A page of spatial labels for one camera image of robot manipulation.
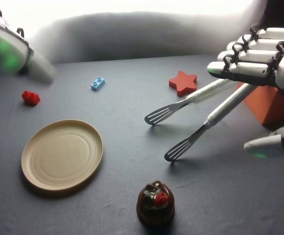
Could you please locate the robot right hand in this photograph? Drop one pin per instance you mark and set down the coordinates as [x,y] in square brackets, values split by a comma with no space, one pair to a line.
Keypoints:
[254,67]

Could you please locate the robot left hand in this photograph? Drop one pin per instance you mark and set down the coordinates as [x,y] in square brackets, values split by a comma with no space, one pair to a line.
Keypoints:
[7,51]

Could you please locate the chocolate toy cake with strawberry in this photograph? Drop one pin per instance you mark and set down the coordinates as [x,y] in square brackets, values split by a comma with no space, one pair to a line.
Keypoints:
[155,208]

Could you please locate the beige round plate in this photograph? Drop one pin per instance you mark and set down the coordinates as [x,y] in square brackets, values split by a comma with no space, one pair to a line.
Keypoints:
[61,154]

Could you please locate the orange textured foam block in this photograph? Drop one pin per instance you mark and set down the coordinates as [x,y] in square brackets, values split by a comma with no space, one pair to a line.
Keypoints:
[274,105]

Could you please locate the red toy brick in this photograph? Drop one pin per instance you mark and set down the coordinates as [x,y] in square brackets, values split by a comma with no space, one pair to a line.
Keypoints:
[30,98]

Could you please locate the red star block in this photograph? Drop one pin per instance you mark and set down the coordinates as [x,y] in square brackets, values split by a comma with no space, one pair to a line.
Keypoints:
[182,83]

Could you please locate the light blue toy brick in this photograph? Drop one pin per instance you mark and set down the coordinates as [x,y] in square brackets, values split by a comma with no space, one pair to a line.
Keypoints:
[98,83]

